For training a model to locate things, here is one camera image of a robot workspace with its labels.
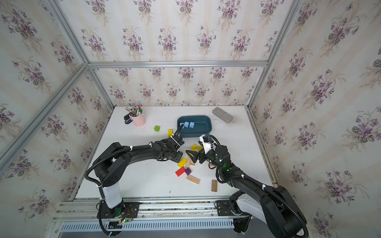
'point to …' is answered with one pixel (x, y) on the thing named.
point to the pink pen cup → (140, 120)
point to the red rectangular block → (180, 171)
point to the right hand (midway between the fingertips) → (196, 146)
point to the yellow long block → (182, 162)
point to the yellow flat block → (193, 148)
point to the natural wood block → (189, 161)
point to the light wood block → (193, 179)
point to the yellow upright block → (170, 132)
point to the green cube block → (157, 128)
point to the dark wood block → (214, 184)
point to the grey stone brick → (222, 115)
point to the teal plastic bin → (203, 125)
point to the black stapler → (128, 119)
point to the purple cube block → (188, 171)
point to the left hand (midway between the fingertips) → (178, 155)
